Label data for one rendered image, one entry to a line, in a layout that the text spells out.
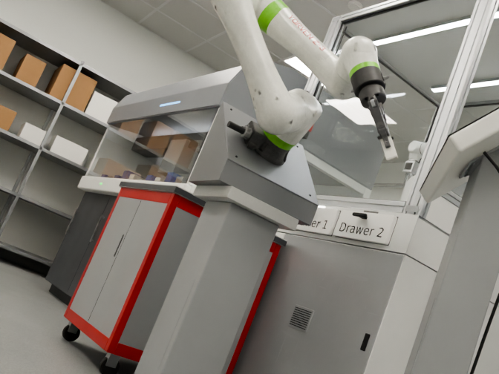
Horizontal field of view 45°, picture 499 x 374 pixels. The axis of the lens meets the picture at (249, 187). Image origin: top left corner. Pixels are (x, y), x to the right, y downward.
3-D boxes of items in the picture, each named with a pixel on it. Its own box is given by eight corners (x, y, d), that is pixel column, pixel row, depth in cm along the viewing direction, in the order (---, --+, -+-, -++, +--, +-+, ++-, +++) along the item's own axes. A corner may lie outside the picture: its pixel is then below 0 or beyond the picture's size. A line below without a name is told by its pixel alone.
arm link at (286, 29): (272, 15, 193) (295, 3, 198) (263, 40, 202) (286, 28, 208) (351, 89, 183) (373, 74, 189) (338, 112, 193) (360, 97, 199)
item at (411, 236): (405, 253, 206) (419, 214, 209) (249, 225, 293) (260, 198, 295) (548, 334, 253) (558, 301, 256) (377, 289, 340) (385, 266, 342)
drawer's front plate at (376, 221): (385, 243, 213) (395, 215, 215) (332, 234, 238) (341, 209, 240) (387, 245, 214) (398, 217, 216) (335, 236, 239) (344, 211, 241)
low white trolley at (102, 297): (94, 375, 216) (177, 185, 231) (51, 333, 269) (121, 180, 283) (220, 412, 245) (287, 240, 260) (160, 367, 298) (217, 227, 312)
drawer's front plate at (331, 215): (328, 234, 240) (337, 208, 242) (286, 227, 265) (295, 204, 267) (331, 236, 241) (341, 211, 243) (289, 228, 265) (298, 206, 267)
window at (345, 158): (408, 202, 218) (486, -19, 236) (275, 192, 290) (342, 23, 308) (409, 203, 218) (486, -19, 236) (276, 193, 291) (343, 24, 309)
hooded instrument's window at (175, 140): (186, 183, 313) (219, 107, 321) (85, 176, 464) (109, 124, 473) (337, 260, 369) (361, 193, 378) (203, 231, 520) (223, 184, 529)
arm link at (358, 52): (344, 27, 178) (377, 29, 181) (330, 56, 189) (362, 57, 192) (355, 62, 172) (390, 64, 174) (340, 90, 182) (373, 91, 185)
